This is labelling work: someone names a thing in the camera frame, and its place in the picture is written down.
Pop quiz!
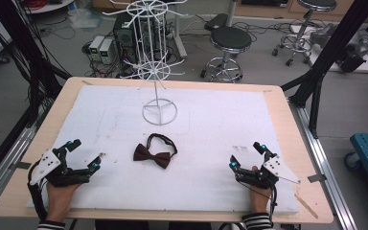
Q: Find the white foam mat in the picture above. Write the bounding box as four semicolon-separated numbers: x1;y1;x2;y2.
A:
26;83;301;215

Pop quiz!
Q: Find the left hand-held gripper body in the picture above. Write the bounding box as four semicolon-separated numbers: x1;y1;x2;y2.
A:
29;147;93;189

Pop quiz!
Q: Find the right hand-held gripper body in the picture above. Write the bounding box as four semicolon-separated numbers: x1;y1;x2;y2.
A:
234;150;302;190

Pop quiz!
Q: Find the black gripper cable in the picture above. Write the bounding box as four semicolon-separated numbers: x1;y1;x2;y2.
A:
27;161;49;221
236;180;279;222

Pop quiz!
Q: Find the person's left hand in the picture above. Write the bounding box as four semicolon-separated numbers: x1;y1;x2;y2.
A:
45;181;81;223

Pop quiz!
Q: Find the grey tape piece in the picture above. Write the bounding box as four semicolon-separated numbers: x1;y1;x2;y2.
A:
14;161;33;171
307;173;328;184

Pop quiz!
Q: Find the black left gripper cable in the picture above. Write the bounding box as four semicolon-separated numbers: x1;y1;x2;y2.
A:
27;161;49;221

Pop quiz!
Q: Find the clear plastic bag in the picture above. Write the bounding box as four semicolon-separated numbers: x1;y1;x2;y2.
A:
67;7;104;31

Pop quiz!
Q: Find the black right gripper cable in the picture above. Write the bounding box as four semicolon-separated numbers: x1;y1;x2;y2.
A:
236;180;279;222

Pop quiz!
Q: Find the black metal frame post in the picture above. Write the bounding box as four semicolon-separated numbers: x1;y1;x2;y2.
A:
0;0;72;128
280;0;368;139

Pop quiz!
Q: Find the black computer tower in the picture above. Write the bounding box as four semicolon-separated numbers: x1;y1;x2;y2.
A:
112;11;171;79

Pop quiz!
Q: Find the dark red bow tie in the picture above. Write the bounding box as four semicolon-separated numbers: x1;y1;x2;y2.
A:
132;132;178;170

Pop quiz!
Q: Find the white bench power supply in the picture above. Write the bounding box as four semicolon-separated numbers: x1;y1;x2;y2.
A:
98;38;115;65
88;34;105;61

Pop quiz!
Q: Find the black round stool chrome base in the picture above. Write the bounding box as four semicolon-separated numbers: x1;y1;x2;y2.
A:
271;0;338;67
199;26;253;84

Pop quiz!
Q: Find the white wire display rack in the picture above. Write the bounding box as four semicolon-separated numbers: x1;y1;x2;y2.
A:
102;0;190;127

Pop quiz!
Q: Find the thin wooden stick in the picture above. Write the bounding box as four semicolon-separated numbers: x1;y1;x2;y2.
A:
293;193;319;220

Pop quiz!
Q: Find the aluminium rail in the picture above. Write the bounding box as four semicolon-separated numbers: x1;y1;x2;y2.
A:
287;101;359;230
0;102;56;216

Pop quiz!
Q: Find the grey machine on white board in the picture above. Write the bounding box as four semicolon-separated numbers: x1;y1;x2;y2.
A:
289;22;368;75

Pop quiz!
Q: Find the person's right hand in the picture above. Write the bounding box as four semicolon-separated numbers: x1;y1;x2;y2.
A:
249;165;273;216

